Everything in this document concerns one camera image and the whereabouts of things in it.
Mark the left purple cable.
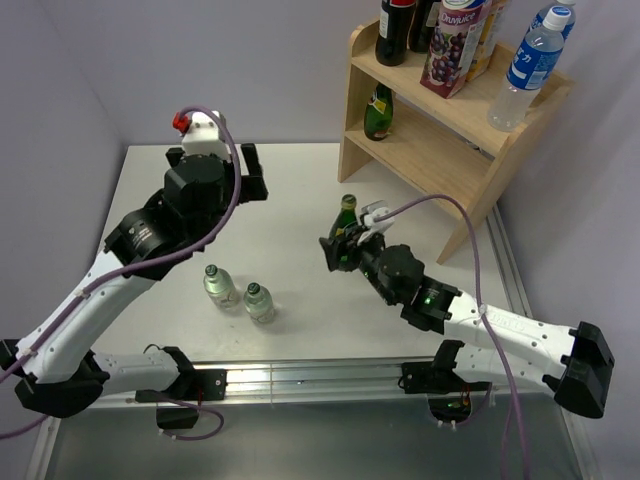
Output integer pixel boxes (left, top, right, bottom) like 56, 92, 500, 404
0, 104, 244, 442

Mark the green glass bottle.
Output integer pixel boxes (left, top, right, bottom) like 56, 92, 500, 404
363, 83, 394, 141
329, 194, 358, 238

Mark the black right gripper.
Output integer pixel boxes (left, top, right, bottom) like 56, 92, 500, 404
319, 223, 399, 305

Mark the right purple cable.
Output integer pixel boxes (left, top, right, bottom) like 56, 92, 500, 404
374, 193, 531, 480

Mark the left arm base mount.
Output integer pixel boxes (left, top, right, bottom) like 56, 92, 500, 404
134, 368, 227, 441

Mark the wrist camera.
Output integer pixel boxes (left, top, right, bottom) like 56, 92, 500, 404
357, 200, 395, 245
172, 112, 231, 162

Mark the clear glass bottle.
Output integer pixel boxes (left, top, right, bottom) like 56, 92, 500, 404
203, 264, 239, 309
243, 282, 275, 324

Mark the blue-cap water bottle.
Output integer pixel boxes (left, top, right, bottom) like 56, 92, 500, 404
529, 0, 577, 41
487, 1, 575, 132

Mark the aluminium mounting rail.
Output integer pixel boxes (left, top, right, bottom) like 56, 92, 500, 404
49, 209, 531, 409

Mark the cola glass bottle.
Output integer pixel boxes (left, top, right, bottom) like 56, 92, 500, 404
408, 0, 441, 53
375, 0, 417, 66

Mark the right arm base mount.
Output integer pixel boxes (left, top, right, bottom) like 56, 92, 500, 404
397, 361, 472, 423

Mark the orange juice carton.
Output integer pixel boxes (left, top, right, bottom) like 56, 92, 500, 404
466, 0, 511, 82

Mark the purple juice carton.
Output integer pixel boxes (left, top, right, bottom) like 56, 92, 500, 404
420, 0, 493, 99

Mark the wooden shelf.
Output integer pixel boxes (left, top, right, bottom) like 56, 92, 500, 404
337, 17, 575, 266

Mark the purple cable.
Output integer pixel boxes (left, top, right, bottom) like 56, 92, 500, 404
374, 193, 531, 480
0, 104, 244, 442

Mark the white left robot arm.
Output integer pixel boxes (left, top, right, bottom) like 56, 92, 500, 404
1, 143, 268, 419

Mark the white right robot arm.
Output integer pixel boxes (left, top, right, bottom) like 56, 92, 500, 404
319, 227, 615, 419

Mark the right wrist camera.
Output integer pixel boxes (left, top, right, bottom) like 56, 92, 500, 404
357, 200, 395, 245

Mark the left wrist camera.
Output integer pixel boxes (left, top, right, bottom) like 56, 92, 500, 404
172, 112, 231, 162

